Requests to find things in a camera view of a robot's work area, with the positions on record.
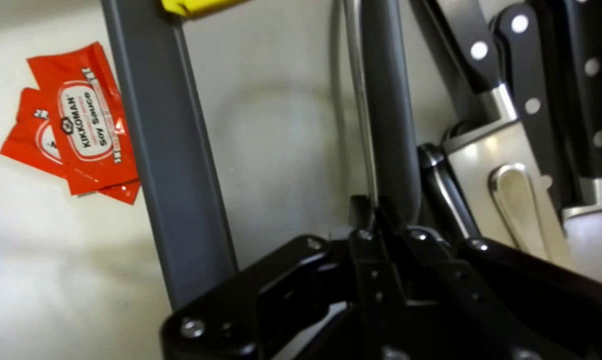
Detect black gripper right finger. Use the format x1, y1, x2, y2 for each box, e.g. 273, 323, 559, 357
399, 227, 577, 360

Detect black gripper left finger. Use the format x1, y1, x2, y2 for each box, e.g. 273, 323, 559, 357
348, 197, 407, 360

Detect dark grey cutlery tray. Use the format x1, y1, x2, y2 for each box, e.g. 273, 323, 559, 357
102, 0, 429, 310

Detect yellow object in drawer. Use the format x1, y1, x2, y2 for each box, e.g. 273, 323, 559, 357
160, 0, 245, 19

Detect red sauce packets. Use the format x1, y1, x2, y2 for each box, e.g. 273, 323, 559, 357
0, 43, 140, 205

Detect steel spoon handle in tray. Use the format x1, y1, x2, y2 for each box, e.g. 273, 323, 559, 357
489, 163, 548, 260

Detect black riveted knife handle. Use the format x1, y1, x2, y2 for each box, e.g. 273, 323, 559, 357
411, 0, 602, 209

